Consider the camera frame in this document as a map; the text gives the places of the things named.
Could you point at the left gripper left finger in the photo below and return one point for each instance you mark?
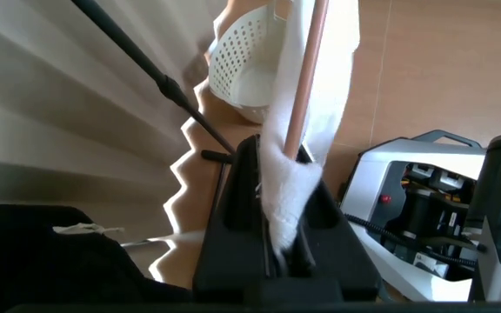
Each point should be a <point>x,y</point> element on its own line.
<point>229,261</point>

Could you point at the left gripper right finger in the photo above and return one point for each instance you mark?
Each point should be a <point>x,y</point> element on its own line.
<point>342,256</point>

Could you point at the white garment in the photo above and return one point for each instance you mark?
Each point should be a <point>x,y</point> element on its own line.
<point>289,182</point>

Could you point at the black shorts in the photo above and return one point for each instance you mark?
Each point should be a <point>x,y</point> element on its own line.
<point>37,261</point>

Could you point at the pink clothes hanger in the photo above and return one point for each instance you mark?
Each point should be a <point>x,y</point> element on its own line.
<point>307,65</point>

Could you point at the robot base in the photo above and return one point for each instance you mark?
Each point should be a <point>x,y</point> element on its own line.
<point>429,152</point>

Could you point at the black clothes rack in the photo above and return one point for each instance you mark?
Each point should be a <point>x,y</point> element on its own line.
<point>168,84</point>

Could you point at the white laundry basket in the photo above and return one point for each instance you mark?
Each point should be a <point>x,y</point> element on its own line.
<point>242,56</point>

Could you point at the beige curtain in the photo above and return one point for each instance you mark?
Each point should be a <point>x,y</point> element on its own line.
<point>59,108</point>

